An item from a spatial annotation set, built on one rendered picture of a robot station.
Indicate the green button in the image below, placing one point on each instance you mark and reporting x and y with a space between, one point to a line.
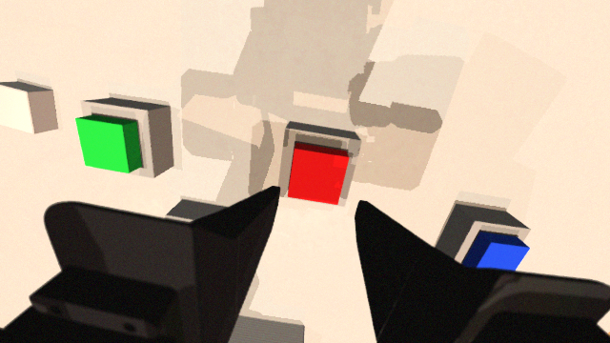
131 137

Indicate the blue button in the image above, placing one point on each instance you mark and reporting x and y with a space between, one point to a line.
480 237

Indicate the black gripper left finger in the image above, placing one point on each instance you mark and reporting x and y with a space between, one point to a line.
210 262

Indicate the red button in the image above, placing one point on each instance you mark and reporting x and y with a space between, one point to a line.
318 163

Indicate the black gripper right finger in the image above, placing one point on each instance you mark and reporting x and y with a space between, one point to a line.
418 294

